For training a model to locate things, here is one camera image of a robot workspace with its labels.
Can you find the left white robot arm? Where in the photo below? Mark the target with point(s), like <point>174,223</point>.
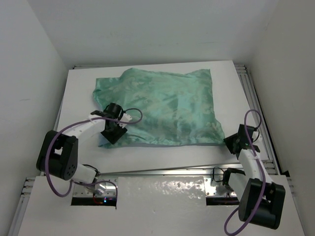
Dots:
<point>58,156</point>

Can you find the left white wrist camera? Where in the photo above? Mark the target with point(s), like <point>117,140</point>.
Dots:
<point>126,117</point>

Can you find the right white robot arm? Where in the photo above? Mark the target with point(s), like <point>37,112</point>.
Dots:
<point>261,200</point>

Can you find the light blue pillowcase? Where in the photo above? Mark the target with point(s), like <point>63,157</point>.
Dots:
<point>171,109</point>

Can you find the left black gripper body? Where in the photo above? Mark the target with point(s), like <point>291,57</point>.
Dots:
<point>111,134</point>

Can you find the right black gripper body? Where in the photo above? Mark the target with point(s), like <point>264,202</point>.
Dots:
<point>229,141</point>

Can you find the white front cover panel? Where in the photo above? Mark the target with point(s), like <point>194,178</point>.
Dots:
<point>147,206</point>

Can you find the aluminium frame rail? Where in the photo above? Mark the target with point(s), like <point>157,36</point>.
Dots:
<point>185,161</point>

